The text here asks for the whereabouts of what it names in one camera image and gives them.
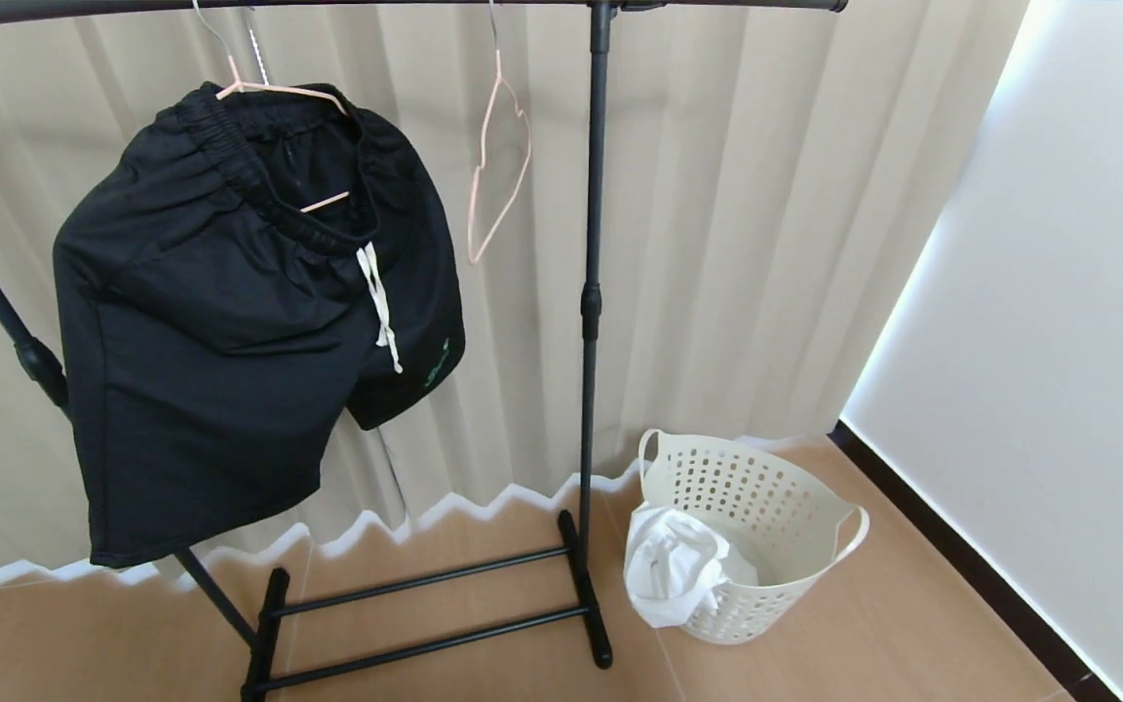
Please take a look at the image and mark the black shorts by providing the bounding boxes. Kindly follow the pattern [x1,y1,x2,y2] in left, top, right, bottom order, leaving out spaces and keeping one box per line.
[52,81,467,570]

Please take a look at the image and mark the pink clothes hanger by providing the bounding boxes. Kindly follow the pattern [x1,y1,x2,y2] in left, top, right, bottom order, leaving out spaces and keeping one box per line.
[467,0,533,266]
[191,0,352,215]

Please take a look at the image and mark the black clothes rack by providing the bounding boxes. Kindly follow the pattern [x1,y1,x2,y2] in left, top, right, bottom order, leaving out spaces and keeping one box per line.
[0,0,850,702]

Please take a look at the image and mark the white laundry basket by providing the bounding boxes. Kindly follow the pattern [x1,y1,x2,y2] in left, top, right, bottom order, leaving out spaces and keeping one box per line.
[638,427,871,646]

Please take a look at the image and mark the white garment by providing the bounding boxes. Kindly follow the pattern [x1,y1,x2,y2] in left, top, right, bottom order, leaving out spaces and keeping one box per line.
[623,501,759,630]

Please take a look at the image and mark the beige curtain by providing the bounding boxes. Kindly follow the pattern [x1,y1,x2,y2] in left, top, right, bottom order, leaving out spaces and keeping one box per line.
[0,0,1030,591]

